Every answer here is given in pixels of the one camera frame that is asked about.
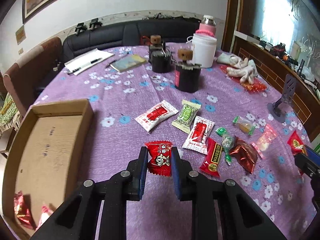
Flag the wooden sideboard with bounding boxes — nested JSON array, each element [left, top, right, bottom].
[[232, 37, 319, 141]]

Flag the green white pastry packet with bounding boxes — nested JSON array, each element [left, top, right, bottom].
[[171, 99, 201, 134]]

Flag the pink thermos bottle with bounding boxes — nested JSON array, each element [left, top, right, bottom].
[[196, 15, 216, 37]]

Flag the red plastic bag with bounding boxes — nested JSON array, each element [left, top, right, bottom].
[[220, 65, 267, 93]]

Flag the green floral blanket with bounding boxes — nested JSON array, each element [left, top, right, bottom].
[[1, 93, 21, 133]]

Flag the white red snack sachet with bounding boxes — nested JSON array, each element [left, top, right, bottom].
[[135, 100, 178, 132]]

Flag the left black device on sofa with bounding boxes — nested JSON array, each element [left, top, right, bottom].
[[75, 22, 87, 36]]

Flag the grey phone stand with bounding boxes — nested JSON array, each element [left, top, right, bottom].
[[267, 74, 297, 123]]

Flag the black device on sofa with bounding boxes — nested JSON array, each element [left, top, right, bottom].
[[75, 22, 87, 36], [89, 18, 103, 31]]

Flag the white paper stack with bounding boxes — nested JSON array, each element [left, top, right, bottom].
[[65, 48, 114, 75]]

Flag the wall plaque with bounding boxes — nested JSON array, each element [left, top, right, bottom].
[[15, 25, 26, 45]]

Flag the brown armchair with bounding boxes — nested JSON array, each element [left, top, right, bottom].
[[3, 37, 62, 116]]

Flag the cardboard tray box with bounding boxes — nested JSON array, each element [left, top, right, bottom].
[[2, 99, 93, 239]]

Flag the white work gloves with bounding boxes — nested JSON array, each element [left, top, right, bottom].
[[217, 53, 258, 76]]

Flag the black tea canister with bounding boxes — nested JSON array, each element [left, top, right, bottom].
[[151, 50, 172, 73], [149, 35, 165, 63], [175, 49, 201, 93]]

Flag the red gold bar packet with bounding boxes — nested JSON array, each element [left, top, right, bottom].
[[200, 138, 222, 178]]

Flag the small notebook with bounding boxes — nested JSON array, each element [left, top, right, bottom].
[[111, 54, 146, 73]]

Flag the wooden stool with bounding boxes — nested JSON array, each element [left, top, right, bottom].
[[0, 127, 16, 159]]

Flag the rear black tea canister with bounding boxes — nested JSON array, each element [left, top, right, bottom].
[[149, 35, 165, 63]]

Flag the middle black tea canister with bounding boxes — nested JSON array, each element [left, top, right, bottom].
[[151, 50, 172, 73]]

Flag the red round-logo candy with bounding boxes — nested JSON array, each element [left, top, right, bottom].
[[286, 130, 307, 176]]

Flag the long pink candy packet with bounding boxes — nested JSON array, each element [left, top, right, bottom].
[[35, 204, 54, 231]]

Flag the right black device on sofa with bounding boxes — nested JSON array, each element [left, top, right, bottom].
[[89, 18, 103, 31]]

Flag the red bag on sofa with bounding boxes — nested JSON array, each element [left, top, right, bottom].
[[140, 36, 151, 46]]

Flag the dark red foil candy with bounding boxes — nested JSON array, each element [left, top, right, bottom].
[[14, 191, 34, 230]]

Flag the dark red foil packet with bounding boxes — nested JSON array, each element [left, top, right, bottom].
[[229, 137, 258, 174]]

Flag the black leather sofa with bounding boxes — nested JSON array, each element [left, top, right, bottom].
[[35, 16, 200, 96]]

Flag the red monkey candy packet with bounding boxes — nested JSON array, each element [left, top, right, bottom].
[[145, 140, 173, 177]]

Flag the small pink candy packet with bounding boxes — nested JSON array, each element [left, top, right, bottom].
[[252, 124, 278, 159]]

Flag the clear green-edged snack bag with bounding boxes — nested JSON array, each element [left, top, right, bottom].
[[233, 115, 255, 136]]

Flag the black pen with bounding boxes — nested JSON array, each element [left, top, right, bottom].
[[67, 58, 102, 75]]

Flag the front black tea canister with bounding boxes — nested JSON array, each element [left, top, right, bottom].
[[175, 49, 201, 93]]

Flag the green twisted wrapper candy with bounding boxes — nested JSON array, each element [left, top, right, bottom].
[[216, 127, 235, 166]]

